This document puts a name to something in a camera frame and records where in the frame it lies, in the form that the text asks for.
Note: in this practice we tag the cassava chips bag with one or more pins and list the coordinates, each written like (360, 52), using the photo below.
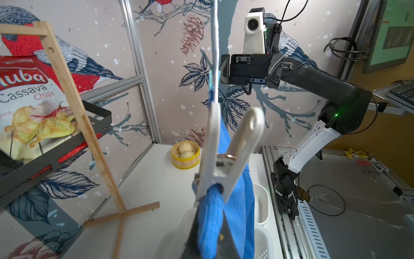
(35, 114)

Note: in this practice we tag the teal clothespin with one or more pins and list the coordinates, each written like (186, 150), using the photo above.
(211, 85)

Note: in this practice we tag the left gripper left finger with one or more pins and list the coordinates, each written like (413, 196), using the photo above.
(191, 250)

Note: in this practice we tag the black wall basket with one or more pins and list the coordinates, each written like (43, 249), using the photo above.
(17, 178)

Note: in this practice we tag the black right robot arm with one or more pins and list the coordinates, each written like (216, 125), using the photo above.
(343, 112)

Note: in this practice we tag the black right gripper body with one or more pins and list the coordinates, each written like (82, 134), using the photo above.
(246, 70)

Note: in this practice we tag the yellow bowl with buns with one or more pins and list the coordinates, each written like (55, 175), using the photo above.
(185, 155)

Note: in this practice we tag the blue tank top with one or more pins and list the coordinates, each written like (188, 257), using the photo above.
(239, 213)

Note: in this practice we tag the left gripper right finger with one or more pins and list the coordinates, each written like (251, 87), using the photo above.
(228, 248)

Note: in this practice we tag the wooden clothes rack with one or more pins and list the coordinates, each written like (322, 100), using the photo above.
(50, 44)

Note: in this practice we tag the white wire hanger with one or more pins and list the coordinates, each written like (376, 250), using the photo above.
(215, 45)

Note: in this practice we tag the grey clothespin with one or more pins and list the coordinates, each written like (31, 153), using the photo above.
(225, 168)

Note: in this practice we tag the white plastic tray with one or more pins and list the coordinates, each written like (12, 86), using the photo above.
(262, 207)

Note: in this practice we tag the white perforated plastic basket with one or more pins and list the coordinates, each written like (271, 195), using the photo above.
(262, 239)

